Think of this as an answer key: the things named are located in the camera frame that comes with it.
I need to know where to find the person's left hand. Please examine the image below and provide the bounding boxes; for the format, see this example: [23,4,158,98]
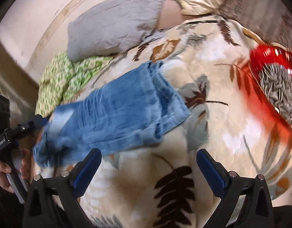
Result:
[0,148,33,194]

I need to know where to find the person's left forearm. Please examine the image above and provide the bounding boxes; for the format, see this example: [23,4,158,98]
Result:
[0,185,24,228]

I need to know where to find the pile of sunflower seeds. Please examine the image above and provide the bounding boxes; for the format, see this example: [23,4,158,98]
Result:
[259,63,292,126]

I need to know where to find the red plastic bowl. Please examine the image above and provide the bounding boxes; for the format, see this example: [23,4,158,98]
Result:
[249,43,292,133]

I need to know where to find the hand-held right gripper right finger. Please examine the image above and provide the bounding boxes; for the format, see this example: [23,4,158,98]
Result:
[196,148,276,228]

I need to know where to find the pink padded headboard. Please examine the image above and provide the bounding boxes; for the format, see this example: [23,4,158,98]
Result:
[0,0,187,81]

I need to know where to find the blue denim pants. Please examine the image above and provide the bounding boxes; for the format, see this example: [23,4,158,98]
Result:
[32,60,191,169]

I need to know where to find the leaf print fleece blanket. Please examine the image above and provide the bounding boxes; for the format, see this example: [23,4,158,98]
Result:
[33,14,292,228]

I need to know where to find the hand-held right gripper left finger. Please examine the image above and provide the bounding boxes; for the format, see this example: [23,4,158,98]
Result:
[22,148,102,228]

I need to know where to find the brown wooden wardrobe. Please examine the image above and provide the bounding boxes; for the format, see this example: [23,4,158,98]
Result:
[0,32,41,124]

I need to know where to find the grey pillow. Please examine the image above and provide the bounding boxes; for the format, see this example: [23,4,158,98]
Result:
[66,0,168,62]

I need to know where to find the green patterned cloth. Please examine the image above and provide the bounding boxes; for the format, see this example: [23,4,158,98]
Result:
[35,51,114,118]

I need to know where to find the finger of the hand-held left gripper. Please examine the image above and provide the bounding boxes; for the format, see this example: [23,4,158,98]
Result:
[15,114,49,139]

